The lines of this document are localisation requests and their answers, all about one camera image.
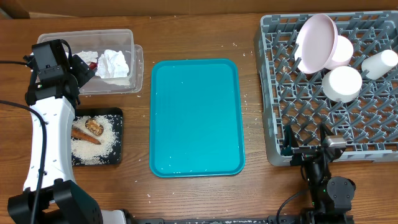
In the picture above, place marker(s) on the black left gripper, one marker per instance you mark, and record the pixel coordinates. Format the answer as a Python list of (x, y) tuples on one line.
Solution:
[(80, 70)]

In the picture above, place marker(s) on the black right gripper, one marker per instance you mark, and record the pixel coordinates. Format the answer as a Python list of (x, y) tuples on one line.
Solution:
[(301, 155)]

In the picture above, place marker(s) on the white napkin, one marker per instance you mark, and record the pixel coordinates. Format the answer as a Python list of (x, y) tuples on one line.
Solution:
[(88, 57), (112, 64)]

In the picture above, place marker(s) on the red snack wrapper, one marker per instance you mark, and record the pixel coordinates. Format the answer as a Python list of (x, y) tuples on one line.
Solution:
[(93, 65)]

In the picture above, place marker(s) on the brown crumbly food scrap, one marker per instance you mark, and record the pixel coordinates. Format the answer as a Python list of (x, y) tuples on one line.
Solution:
[(94, 127)]

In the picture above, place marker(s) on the cream bowl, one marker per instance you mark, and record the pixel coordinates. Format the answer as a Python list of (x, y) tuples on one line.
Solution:
[(342, 84)]

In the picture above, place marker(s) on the orange carrot piece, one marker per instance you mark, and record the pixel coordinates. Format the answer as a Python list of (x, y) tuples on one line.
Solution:
[(78, 134)]

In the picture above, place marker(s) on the white rice pile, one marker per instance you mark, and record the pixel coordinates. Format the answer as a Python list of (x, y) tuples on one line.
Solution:
[(93, 149)]

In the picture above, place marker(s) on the pink bowl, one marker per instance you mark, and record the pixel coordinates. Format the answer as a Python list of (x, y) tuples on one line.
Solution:
[(342, 55)]

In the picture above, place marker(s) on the large white plate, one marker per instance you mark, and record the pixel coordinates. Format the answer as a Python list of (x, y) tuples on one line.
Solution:
[(316, 41)]

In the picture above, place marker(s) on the white upturned cup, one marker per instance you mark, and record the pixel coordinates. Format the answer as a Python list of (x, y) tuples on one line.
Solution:
[(379, 64)]

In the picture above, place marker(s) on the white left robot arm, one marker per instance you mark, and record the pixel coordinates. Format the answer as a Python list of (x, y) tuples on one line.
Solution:
[(50, 193)]

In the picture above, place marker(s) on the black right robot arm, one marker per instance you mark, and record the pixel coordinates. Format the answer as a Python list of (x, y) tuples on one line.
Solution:
[(331, 196)]

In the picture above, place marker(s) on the grey dish rack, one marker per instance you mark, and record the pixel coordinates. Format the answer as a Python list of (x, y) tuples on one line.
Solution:
[(368, 123)]

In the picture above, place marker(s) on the clear plastic bin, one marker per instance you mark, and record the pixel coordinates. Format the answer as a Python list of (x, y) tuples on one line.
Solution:
[(101, 40)]

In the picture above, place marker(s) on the black tray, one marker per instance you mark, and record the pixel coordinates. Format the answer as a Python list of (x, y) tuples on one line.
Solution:
[(118, 155)]

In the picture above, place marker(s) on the teal serving tray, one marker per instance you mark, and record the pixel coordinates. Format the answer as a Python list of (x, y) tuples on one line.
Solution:
[(196, 124)]

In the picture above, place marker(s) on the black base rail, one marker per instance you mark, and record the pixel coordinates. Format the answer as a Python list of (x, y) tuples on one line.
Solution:
[(242, 221)]

